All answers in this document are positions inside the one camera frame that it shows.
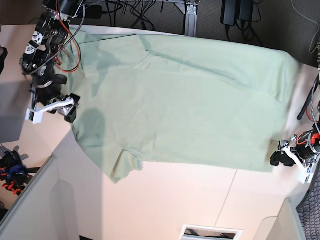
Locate grey mesh chair seat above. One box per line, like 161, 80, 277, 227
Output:
297, 173, 320, 240

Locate grey partition panel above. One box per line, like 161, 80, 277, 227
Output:
254, 198, 306, 240
0, 154, 76, 240

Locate black power adapter brick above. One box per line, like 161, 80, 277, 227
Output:
238, 0, 254, 22
220, 0, 237, 26

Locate grey partition panel right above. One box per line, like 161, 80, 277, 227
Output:
254, 198, 306, 240

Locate grey partition panel left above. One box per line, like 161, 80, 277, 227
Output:
0, 154, 76, 240

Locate light green polo T-shirt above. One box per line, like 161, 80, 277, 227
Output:
64, 31, 300, 183

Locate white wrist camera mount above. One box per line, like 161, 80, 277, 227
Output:
278, 140, 317, 184
25, 96, 76, 124

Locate white cable on floor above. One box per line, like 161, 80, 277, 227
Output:
291, 0, 320, 54

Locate black robot arm with red wires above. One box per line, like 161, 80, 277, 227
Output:
19, 0, 86, 76

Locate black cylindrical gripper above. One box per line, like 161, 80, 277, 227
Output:
270, 130, 320, 167
31, 73, 81, 123

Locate black robot arm with orange wires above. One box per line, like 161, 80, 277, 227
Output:
297, 41, 320, 133

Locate aluminium frame post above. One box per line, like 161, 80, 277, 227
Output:
184, 1, 199, 37

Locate white table cable grommet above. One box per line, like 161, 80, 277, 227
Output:
179, 224, 243, 240

